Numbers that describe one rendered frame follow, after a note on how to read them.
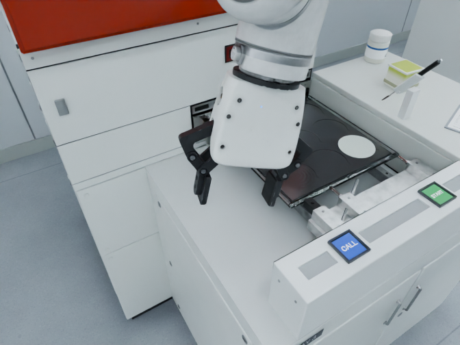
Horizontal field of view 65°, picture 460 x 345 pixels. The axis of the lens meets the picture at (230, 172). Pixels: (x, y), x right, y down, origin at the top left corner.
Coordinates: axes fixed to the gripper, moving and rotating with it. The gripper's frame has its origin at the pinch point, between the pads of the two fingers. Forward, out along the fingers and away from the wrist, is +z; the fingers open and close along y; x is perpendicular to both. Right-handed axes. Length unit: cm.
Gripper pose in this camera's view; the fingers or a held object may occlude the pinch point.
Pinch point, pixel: (236, 194)
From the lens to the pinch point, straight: 46.5
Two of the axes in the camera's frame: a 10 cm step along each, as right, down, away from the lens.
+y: 9.4, 0.6, 3.2
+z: -2.0, 8.7, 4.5
